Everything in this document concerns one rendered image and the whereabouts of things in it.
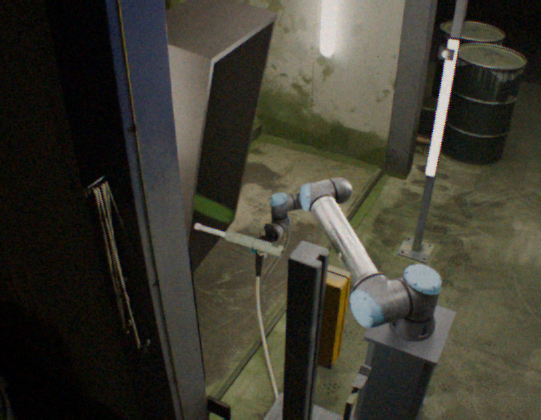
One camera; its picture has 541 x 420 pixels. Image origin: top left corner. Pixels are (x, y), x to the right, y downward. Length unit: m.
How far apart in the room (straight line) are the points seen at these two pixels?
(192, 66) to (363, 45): 2.25
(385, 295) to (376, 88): 2.35
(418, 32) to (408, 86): 0.40
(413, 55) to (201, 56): 2.27
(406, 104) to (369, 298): 2.31
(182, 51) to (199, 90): 0.15
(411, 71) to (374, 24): 0.42
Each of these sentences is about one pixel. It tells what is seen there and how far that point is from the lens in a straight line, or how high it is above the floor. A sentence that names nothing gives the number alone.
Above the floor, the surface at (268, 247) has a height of 0.56.
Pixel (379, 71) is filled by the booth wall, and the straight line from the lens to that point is 4.06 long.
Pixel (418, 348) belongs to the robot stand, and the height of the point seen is 0.64.
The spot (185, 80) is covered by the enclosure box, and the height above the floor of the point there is 1.54.
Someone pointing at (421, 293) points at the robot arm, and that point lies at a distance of 2.07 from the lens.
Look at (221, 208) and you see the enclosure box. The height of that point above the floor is 0.51.
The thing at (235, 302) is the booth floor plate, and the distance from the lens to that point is 3.16.
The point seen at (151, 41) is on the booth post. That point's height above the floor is 1.91.
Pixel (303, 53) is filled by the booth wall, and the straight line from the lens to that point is 4.26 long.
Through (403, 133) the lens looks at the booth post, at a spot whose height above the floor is 0.40.
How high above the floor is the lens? 2.29
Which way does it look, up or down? 36 degrees down
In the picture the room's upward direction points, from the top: straight up
